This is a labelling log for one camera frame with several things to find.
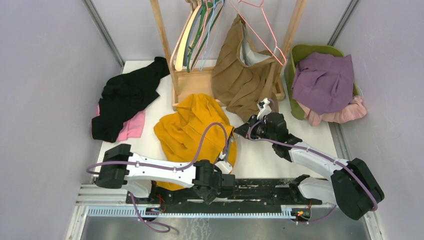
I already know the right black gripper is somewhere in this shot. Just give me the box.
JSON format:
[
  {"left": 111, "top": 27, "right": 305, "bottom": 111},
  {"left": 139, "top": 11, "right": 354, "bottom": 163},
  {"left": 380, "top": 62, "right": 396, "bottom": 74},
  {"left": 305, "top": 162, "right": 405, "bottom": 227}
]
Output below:
[{"left": 232, "top": 114, "right": 276, "bottom": 144}]

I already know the yellow garment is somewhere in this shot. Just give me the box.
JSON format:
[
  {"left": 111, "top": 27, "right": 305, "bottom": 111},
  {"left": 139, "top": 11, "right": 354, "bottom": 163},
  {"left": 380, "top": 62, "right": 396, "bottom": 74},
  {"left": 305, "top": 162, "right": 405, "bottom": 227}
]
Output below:
[{"left": 153, "top": 93, "right": 238, "bottom": 192}]

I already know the tan pleated skirt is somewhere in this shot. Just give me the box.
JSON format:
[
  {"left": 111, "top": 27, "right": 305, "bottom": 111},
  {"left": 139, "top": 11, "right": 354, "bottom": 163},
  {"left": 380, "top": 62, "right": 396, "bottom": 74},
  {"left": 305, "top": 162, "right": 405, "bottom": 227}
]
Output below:
[{"left": 211, "top": 15, "right": 281, "bottom": 122}]

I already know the pink wire hanger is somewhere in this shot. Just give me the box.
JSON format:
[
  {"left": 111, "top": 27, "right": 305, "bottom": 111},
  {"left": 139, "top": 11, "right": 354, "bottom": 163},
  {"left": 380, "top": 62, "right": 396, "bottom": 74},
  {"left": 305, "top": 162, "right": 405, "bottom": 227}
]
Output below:
[
  {"left": 187, "top": 0, "right": 213, "bottom": 73},
  {"left": 229, "top": 0, "right": 287, "bottom": 67}
]

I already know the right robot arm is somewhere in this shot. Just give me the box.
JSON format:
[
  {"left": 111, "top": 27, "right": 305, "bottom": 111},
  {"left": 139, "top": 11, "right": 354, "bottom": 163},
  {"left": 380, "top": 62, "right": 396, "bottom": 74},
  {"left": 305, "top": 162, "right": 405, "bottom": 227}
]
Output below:
[{"left": 234, "top": 112, "right": 385, "bottom": 220}]

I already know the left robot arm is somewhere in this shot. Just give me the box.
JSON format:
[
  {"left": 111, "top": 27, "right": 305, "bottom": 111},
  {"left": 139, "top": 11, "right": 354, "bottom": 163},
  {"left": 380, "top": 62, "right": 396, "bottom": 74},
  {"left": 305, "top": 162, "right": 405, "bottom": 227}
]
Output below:
[{"left": 95, "top": 143, "right": 236, "bottom": 205}]

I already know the wooden hanger rack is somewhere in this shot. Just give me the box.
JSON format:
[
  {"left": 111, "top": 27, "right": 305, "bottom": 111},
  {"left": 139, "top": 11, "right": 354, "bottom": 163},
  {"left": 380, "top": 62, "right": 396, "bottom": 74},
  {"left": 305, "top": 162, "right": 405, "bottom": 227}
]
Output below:
[{"left": 150, "top": 0, "right": 308, "bottom": 110}]

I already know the beige wooden hanger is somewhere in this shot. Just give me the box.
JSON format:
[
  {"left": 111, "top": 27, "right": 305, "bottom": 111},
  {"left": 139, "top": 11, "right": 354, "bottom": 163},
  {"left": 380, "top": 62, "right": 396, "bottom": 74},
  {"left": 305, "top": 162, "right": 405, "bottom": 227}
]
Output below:
[{"left": 168, "top": 0, "right": 202, "bottom": 73}]

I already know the grey plastic hanger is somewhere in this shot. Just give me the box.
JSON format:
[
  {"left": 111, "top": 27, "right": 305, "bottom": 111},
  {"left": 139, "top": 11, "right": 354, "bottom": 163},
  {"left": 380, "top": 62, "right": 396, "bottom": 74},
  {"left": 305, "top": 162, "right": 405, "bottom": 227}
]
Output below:
[{"left": 182, "top": 2, "right": 206, "bottom": 67}]

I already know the green plastic hanger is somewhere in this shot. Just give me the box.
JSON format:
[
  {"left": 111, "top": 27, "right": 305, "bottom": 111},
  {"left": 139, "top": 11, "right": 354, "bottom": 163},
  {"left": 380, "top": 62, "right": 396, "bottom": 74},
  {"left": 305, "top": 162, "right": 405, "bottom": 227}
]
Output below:
[{"left": 183, "top": 0, "right": 226, "bottom": 73}]

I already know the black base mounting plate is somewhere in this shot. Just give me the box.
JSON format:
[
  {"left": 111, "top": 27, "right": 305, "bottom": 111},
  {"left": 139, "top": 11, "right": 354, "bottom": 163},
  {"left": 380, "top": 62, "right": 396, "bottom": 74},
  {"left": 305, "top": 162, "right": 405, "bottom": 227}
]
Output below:
[{"left": 134, "top": 178, "right": 323, "bottom": 215}]

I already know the purple garment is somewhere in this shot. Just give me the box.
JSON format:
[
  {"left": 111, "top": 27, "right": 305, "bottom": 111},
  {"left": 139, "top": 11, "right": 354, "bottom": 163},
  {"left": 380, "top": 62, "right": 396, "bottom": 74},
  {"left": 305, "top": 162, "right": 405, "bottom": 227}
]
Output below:
[{"left": 291, "top": 52, "right": 354, "bottom": 114}]

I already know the green plastic bin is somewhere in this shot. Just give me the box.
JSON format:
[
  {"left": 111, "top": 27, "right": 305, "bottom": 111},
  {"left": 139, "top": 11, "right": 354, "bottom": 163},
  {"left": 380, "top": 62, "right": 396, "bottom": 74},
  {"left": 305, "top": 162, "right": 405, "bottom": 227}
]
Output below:
[{"left": 284, "top": 44, "right": 359, "bottom": 120}]

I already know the light pink ruffled garment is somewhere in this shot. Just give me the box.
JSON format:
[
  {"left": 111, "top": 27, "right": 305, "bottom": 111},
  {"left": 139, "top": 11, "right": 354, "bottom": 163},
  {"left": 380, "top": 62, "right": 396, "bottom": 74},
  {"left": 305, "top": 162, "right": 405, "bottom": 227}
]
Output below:
[{"left": 299, "top": 95, "right": 368, "bottom": 127}]

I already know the black garment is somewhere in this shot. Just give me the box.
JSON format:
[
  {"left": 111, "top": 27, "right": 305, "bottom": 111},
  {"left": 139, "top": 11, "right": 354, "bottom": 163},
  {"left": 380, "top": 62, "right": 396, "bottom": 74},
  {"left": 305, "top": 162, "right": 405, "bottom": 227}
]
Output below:
[{"left": 91, "top": 56, "right": 171, "bottom": 144}]

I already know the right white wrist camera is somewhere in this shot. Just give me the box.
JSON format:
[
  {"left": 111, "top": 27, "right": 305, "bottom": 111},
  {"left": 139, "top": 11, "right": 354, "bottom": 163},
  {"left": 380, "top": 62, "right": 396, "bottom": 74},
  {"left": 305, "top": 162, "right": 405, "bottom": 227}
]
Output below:
[{"left": 257, "top": 97, "right": 277, "bottom": 120}]

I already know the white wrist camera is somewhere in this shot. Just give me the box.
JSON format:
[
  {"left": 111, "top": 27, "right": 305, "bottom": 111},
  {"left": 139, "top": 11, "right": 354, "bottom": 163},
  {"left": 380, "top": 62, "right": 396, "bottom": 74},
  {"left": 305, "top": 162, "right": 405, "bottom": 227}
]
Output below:
[
  {"left": 214, "top": 152, "right": 233, "bottom": 174},
  {"left": 257, "top": 97, "right": 277, "bottom": 120}
]

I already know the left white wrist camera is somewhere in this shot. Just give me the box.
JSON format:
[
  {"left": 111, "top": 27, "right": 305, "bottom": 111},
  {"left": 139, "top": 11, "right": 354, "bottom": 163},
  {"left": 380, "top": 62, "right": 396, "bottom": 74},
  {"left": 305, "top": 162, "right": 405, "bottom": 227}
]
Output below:
[{"left": 214, "top": 152, "right": 233, "bottom": 174}]

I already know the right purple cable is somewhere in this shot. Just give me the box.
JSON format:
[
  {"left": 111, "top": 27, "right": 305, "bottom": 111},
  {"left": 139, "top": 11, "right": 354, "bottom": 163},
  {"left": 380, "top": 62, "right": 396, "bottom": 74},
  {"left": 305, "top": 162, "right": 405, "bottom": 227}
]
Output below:
[{"left": 246, "top": 98, "right": 379, "bottom": 224}]

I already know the aluminium frame rail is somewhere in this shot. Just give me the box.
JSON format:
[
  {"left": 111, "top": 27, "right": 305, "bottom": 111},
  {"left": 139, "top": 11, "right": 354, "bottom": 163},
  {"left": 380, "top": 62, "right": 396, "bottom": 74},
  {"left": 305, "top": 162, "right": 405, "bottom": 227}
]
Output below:
[{"left": 65, "top": 184, "right": 384, "bottom": 240}]

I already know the blue wire hanger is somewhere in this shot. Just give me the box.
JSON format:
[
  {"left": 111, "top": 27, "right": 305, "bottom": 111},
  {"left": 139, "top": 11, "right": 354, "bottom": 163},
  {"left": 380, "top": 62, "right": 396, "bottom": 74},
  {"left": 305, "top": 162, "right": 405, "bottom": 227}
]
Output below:
[{"left": 198, "top": 0, "right": 224, "bottom": 72}]

